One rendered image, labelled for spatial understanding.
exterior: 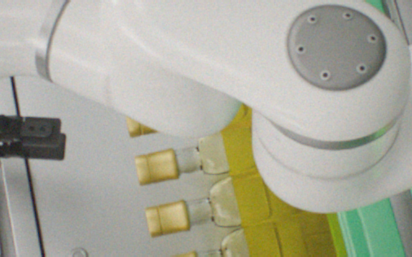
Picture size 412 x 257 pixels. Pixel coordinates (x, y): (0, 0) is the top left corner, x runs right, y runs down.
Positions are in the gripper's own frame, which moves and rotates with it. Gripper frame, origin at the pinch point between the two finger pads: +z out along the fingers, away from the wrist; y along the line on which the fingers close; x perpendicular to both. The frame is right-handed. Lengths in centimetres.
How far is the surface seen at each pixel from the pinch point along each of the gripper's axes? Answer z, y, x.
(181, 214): 15.5, 2.0, -8.1
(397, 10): 36.0, 15.3, 11.1
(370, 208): 33.5, 14.1, -9.2
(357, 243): 33.5, 6.7, -11.2
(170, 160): 13.9, 2.3, -2.3
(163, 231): 13.6, 1.1, -9.9
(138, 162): 10.5, 2.1, -2.7
